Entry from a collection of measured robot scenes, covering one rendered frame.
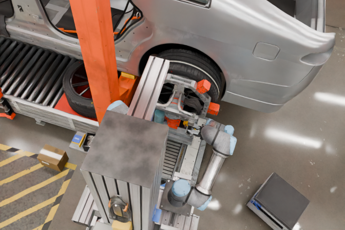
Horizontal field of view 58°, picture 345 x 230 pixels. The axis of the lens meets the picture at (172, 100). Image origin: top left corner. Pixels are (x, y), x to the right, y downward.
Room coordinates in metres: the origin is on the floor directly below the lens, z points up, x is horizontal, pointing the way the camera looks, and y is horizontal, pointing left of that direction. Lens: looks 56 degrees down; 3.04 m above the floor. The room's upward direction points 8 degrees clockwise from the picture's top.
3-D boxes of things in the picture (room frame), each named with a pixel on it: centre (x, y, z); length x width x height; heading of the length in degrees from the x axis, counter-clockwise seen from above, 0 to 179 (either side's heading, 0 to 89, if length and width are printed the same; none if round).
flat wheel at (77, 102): (1.84, 0.80, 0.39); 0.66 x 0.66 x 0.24
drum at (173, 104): (1.44, -0.03, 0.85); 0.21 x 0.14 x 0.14; 170
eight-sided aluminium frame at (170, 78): (1.51, -0.04, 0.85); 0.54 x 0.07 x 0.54; 80
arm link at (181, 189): (0.68, -0.15, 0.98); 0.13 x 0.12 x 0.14; 70
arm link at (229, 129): (1.20, -0.45, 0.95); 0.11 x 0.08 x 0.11; 70
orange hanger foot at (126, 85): (1.68, 0.47, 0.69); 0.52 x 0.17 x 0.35; 170
